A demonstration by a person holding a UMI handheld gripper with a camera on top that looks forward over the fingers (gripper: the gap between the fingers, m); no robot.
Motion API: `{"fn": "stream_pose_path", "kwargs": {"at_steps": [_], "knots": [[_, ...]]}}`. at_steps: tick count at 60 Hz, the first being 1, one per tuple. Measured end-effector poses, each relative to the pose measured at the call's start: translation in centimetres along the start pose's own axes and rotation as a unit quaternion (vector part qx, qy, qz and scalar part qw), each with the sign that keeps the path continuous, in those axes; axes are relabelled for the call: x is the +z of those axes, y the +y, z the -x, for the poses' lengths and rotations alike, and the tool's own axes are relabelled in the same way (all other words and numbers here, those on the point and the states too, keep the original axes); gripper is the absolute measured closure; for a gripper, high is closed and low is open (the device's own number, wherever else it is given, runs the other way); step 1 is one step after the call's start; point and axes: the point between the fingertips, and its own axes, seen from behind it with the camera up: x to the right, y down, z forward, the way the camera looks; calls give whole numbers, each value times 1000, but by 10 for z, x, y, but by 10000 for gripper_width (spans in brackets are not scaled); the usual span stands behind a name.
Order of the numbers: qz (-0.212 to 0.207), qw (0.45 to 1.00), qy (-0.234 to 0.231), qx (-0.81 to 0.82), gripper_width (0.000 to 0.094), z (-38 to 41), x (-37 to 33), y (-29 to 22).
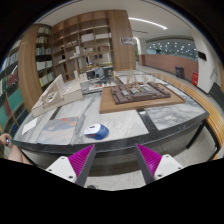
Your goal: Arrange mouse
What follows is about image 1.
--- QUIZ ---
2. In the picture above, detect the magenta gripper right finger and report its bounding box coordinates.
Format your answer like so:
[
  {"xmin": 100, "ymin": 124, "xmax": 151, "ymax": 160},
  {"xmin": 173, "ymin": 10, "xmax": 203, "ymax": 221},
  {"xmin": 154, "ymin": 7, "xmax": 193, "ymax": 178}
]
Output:
[{"xmin": 135, "ymin": 144, "xmax": 183, "ymax": 184}]

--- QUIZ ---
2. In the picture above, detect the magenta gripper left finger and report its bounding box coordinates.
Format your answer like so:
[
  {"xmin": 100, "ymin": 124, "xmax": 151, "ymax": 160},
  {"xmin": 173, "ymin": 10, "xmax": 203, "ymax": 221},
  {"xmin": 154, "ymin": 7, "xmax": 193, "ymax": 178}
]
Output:
[{"xmin": 46, "ymin": 145, "xmax": 96, "ymax": 187}]

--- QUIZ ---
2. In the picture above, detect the blue and white mouse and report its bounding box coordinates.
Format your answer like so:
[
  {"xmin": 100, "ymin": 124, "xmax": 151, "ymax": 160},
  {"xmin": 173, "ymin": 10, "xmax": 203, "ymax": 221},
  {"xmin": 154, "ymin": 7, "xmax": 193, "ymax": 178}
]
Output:
[{"xmin": 84, "ymin": 123, "xmax": 109, "ymax": 140}]

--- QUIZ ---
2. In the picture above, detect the grey patterned mouse pad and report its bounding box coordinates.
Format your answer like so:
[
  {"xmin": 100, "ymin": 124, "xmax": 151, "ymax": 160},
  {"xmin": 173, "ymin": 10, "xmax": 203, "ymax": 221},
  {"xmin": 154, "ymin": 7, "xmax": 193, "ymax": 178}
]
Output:
[{"xmin": 37, "ymin": 116, "xmax": 79, "ymax": 145}]

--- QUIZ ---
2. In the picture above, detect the person's hand at left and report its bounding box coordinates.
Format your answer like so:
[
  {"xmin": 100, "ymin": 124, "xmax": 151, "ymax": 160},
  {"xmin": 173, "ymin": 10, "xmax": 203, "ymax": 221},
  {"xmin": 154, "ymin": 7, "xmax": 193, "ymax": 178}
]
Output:
[{"xmin": 0, "ymin": 133, "xmax": 12, "ymax": 147}]

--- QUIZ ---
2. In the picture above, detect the white paper sheet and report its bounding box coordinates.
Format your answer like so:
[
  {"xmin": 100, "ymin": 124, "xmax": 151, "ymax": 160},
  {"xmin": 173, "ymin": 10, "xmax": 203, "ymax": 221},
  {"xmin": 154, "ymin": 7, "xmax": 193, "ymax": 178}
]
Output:
[{"xmin": 22, "ymin": 118, "xmax": 38, "ymax": 135}]

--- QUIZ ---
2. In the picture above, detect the brown architectural model on board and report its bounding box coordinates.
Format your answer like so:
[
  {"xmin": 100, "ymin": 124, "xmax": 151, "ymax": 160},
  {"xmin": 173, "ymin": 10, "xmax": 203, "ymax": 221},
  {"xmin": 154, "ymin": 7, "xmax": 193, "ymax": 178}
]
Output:
[{"xmin": 99, "ymin": 82, "xmax": 185, "ymax": 114}]

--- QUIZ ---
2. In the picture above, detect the white architectural model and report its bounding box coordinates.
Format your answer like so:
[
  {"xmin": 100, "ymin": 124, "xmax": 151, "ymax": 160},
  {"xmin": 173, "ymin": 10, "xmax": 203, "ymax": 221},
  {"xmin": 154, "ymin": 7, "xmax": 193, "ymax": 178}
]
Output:
[{"xmin": 31, "ymin": 75, "xmax": 83, "ymax": 117}]

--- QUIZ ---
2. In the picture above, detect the curved wooden bench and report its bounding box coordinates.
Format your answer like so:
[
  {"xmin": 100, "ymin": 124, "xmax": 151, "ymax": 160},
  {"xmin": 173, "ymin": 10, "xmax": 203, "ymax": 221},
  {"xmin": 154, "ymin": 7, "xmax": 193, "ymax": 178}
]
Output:
[{"xmin": 154, "ymin": 73, "xmax": 224, "ymax": 160}]

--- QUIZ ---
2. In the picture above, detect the dark trash bin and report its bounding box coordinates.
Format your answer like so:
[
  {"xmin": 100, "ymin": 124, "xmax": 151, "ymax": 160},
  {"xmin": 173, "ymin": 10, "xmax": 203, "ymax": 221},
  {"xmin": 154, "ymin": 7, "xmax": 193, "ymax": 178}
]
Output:
[{"xmin": 175, "ymin": 67, "xmax": 184, "ymax": 79}]

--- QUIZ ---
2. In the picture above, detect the side bookshelf with books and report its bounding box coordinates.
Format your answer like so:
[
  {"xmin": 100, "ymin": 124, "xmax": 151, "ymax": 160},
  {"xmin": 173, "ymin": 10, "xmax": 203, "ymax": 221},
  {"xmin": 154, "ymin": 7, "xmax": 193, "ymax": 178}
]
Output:
[{"xmin": 0, "ymin": 24, "xmax": 54, "ymax": 136}]

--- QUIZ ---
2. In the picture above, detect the large wooden bookshelf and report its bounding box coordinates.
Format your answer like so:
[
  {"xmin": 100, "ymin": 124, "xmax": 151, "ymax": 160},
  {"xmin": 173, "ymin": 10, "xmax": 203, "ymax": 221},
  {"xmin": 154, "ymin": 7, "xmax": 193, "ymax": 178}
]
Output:
[{"xmin": 52, "ymin": 10, "xmax": 136, "ymax": 81}]

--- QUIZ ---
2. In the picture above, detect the red sign on wall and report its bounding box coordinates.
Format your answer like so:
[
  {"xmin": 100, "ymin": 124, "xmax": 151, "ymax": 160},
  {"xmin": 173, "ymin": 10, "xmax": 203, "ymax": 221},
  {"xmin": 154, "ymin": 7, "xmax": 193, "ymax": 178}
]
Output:
[{"xmin": 192, "ymin": 72, "xmax": 199, "ymax": 86}]

